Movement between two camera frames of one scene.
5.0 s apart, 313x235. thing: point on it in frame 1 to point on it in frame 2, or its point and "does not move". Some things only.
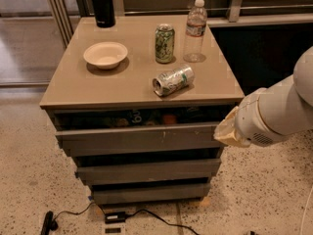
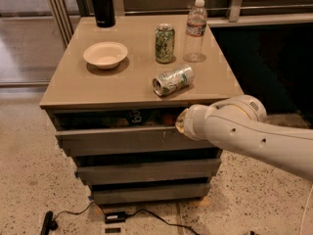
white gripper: [254, 117] to [192, 121]
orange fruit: [169, 119] does not move
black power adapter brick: [114, 217] does not move
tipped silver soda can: [173, 80] does not move
